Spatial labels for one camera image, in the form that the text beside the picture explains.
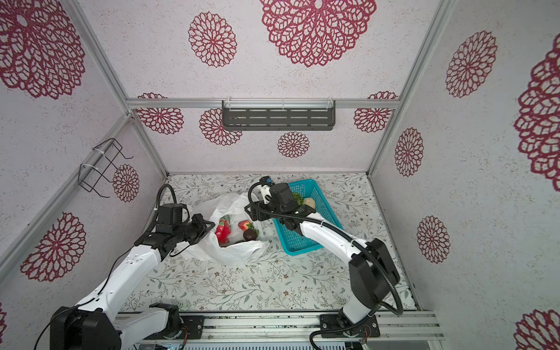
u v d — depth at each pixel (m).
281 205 0.63
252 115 0.95
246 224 0.95
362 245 0.46
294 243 0.95
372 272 0.44
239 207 0.87
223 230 0.90
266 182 0.72
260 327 0.75
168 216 0.62
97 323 0.38
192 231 0.71
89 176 0.73
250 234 0.92
